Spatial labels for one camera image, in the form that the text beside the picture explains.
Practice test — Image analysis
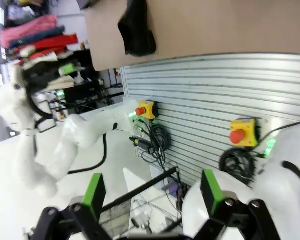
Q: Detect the navy folded garment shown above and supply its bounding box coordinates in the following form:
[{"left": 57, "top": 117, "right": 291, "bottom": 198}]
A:
[{"left": 8, "top": 25, "right": 66, "bottom": 50}]

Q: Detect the black shoe stand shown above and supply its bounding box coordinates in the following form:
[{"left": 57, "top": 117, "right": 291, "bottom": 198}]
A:
[{"left": 77, "top": 0, "right": 102, "bottom": 10}]

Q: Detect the green labelled packet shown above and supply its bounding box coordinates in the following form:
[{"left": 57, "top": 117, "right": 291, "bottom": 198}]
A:
[{"left": 58, "top": 62, "right": 78, "bottom": 76}]

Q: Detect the black left arm hose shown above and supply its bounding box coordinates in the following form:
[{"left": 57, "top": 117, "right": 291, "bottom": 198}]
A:
[{"left": 24, "top": 74, "right": 57, "bottom": 133}]

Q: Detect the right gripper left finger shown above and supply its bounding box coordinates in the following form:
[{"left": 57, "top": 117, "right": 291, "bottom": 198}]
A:
[{"left": 31, "top": 173, "right": 113, "bottom": 240}]

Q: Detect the red folded garment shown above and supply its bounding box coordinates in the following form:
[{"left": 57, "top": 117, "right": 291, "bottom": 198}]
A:
[{"left": 14, "top": 33, "right": 80, "bottom": 57}]

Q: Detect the black storage shelf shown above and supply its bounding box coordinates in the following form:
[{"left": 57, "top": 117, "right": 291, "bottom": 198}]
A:
[{"left": 22, "top": 49, "right": 125, "bottom": 112}]

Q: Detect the black coiled cable bundle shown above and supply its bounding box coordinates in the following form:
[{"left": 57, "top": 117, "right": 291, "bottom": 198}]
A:
[
  {"left": 129, "top": 122, "right": 172, "bottom": 161},
  {"left": 219, "top": 147, "right": 256, "bottom": 187}
]

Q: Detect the black metal bar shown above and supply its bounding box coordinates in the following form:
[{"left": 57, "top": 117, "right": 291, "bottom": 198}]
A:
[{"left": 101, "top": 166, "right": 178, "bottom": 213}]

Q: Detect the pink knit garment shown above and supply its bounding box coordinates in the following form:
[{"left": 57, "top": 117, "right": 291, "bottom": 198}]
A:
[{"left": 0, "top": 14, "right": 59, "bottom": 50}]

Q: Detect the yellow emergency stop button box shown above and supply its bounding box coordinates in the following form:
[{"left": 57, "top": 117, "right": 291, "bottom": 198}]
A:
[
  {"left": 229, "top": 117, "right": 260, "bottom": 148},
  {"left": 135, "top": 99, "right": 159, "bottom": 120}
]

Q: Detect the aluminium slatted mounting base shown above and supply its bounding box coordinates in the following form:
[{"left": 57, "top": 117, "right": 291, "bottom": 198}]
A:
[{"left": 119, "top": 53, "right": 300, "bottom": 186}]

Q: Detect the black pointed leather shoe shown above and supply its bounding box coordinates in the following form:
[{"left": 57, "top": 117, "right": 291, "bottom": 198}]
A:
[{"left": 117, "top": 0, "right": 157, "bottom": 58}]

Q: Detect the black arm base cable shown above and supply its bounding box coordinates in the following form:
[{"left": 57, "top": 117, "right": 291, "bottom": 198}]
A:
[{"left": 68, "top": 133, "right": 109, "bottom": 175}]

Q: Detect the cream folded cloth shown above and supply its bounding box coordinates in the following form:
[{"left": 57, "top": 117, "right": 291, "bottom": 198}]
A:
[{"left": 46, "top": 74, "right": 76, "bottom": 91}]

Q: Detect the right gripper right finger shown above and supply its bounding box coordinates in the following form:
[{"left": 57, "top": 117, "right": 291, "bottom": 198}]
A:
[{"left": 189, "top": 169, "right": 282, "bottom": 240}]

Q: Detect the black power adapter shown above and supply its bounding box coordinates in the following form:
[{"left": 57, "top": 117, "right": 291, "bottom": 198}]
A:
[{"left": 128, "top": 135, "right": 155, "bottom": 154}]

